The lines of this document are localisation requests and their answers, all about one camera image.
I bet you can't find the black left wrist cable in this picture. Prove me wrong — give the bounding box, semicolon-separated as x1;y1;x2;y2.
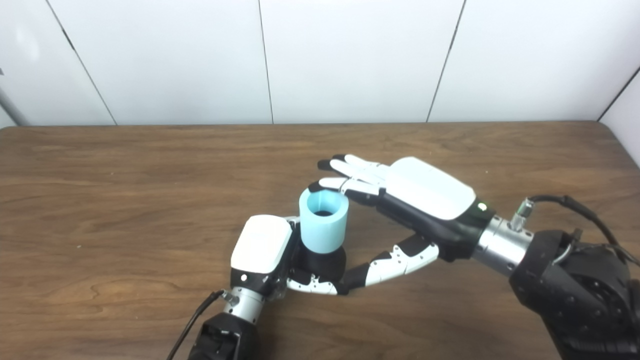
166;289;240;360

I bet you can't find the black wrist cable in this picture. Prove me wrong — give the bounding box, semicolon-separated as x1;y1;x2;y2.
166;289;240;360
510;195;640;266

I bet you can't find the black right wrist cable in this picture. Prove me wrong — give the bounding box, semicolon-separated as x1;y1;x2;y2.
510;195;640;266

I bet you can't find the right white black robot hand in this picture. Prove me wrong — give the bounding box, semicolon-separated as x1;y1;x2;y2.
308;154;496;294

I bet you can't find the light-blue hose piece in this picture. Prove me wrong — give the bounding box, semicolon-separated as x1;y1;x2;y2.
299;188;349;254

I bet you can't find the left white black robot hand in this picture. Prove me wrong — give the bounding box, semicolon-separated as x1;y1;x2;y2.
230;215;351;301

